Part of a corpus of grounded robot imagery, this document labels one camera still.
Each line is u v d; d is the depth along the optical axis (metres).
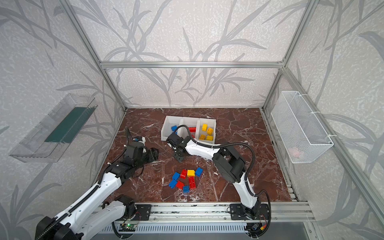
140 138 0.74
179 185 0.83
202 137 1.00
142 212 0.74
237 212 0.74
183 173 0.85
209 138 0.99
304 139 0.60
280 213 0.75
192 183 0.82
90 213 0.46
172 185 0.82
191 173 0.85
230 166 0.51
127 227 0.71
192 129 1.06
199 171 0.85
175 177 0.85
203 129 1.05
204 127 1.05
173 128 1.09
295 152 0.72
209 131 1.02
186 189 0.80
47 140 0.63
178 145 0.69
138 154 0.63
